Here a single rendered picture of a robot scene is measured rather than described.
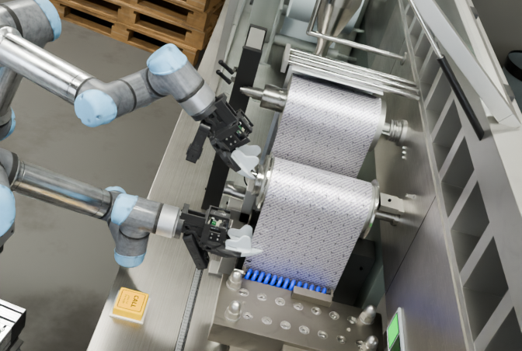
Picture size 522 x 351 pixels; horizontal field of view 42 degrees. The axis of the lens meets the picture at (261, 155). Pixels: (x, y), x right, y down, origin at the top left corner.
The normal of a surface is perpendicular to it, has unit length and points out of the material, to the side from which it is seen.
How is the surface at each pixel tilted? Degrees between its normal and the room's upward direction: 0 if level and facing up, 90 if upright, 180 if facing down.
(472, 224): 90
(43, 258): 0
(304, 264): 90
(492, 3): 90
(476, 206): 90
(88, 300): 0
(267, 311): 0
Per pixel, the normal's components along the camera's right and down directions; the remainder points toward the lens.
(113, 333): 0.25, -0.80
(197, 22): -0.29, 0.48
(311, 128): -0.11, 0.58
